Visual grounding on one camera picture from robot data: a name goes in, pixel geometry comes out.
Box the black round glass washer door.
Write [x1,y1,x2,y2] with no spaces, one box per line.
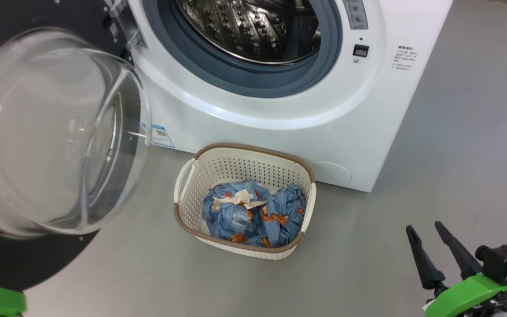
[0,0,153,291]

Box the white front-load washing machine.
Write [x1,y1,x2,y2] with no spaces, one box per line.
[121,0,454,193]

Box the stainless steel washing machine drum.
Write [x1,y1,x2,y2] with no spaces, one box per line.
[176,0,322,66]

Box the blue energy label sticker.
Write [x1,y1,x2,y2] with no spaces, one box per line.
[150,123,176,149]

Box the cream perforated laundry basket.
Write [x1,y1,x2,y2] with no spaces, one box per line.
[173,143,317,260]

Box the small printed text label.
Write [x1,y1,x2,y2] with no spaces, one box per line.
[391,44,417,71]

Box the grey rubber door gasket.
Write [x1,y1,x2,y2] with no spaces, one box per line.
[141,0,343,98]

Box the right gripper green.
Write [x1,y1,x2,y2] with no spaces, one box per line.
[406,221,507,317]

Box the blue cartoon garment cream collar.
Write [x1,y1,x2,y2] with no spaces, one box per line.
[202,180,272,245]

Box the blue cartoon print garment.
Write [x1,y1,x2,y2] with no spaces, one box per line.
[260,184,307,248]

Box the metal door hinge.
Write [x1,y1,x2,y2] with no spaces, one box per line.
[103,0,147,62]

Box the round filter hatch cover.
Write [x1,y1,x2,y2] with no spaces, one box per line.
[312,161,353,185]

